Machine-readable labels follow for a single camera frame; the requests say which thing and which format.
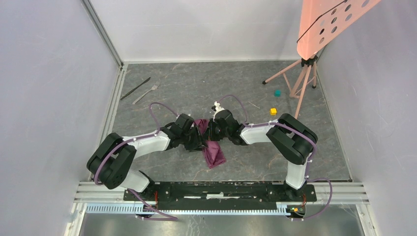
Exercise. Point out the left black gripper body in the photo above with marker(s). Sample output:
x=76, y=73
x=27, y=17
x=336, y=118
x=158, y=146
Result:
x=191, y=140

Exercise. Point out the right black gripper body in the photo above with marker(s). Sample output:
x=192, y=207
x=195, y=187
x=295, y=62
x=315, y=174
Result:
x=215, y=132

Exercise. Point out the purple cloth napkin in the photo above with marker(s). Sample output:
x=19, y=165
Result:
x=213, y=153

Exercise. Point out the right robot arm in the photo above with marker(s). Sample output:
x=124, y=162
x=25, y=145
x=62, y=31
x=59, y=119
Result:
x=291, y=138

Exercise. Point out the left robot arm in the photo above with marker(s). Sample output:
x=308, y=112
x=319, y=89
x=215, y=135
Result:
x=111, y=162

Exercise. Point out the yellow cube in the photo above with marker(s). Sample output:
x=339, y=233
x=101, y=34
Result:
x=273, y=111

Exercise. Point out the silver fork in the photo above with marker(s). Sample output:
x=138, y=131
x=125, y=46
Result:
x=154, y=87

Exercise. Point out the black knife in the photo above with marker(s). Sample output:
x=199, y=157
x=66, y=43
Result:
x=135, y=88

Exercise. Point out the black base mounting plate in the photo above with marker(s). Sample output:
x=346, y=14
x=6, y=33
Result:
x=227, y=195

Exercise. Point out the pink music stand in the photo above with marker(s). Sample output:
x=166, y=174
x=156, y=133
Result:
x=320, y=22

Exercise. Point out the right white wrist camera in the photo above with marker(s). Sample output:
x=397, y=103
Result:
x=217, y=108

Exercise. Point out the aluminium frame rail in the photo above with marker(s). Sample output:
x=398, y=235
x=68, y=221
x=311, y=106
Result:
x=122, y=69

